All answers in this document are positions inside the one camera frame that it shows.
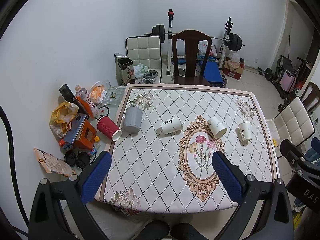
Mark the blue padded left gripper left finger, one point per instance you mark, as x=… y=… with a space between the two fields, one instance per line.
x=93 y=175

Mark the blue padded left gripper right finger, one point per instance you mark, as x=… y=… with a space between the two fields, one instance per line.
x=230 y=176

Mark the white paper cup with print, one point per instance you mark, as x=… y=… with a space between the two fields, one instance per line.
x=171 y=125

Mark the white speckled paper cup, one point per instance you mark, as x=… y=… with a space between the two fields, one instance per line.
x=217 y=127

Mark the small white paper cup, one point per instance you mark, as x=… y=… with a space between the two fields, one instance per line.
x=245 y=131

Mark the red ribbed paper cup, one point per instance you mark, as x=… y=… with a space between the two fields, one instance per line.
x=106 y=126

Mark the grey plastic cup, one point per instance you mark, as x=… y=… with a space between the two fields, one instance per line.
x=132 y=120

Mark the black round lid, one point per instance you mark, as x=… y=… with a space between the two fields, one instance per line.
x=82 y=160

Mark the floral paper packet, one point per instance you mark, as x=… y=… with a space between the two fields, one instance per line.
x=51 y=164

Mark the orange cardboard box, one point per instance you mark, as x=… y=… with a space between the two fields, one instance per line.
x=85 y=138

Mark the yellow plastic bag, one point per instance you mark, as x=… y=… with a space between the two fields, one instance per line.
x=61 y=118

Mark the floral diamond pattern table mat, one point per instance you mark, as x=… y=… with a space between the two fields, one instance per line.
x=173 y=173

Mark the white padded chair right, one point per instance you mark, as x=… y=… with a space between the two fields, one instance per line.
x=292 y=123

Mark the white padded chair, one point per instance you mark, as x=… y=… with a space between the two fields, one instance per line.
x=146 y=55
x=292 y=123

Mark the orange snack bag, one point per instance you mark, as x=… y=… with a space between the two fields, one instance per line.
x=97 y=94

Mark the clear glass ashtray tray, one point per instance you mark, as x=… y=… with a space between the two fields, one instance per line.
x=114 y=96

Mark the pink drink bottle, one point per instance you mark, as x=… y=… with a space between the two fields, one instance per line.
x=83 y=97

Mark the black cylindrical bottle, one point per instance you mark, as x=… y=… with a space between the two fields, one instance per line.
x=66 y=93

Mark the blue weight bench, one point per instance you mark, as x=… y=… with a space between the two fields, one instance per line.
x=212 y=74

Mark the brown cardboard box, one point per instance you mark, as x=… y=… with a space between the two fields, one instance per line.
x=233 y=69

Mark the pink suitcase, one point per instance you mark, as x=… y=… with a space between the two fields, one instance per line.
x=288 y=81

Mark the black tea gift box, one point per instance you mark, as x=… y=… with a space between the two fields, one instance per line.
x=124 y=69

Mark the barbell with black plates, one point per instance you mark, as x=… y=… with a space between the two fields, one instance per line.
x=233 y=43

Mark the white padded chair back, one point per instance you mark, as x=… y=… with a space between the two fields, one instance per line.
x=146 y=55

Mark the dark wooden dining chair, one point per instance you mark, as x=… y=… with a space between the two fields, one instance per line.
x=191 y=48

